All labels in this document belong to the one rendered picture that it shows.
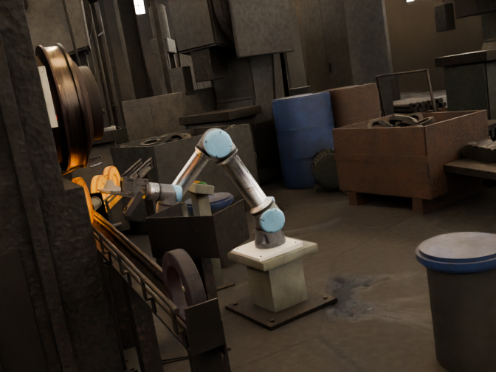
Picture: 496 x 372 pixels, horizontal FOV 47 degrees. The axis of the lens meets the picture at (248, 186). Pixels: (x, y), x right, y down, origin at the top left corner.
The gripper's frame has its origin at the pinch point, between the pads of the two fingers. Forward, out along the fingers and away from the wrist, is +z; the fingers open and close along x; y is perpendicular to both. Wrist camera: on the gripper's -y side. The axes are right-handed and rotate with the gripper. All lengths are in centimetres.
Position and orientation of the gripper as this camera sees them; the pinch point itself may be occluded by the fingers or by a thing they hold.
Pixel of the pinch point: (100, 191)
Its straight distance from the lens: 245.9
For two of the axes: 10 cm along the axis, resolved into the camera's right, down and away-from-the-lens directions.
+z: -8.8, -0.9, -4.6
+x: 4.5, 0.9, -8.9
